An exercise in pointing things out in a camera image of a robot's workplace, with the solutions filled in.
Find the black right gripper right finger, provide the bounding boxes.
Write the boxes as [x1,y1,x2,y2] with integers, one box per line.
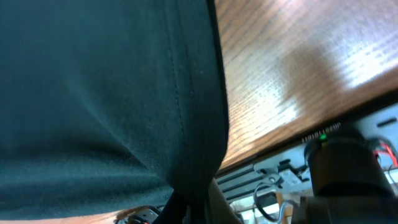
[204,179,242,224]

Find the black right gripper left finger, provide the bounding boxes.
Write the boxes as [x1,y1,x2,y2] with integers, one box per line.
[152,192,188,224]

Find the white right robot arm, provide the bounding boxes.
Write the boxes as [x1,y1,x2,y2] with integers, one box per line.
[253,128,397,224]

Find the black t-shirt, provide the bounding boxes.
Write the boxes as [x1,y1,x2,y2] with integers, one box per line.
[1,0,229,221]

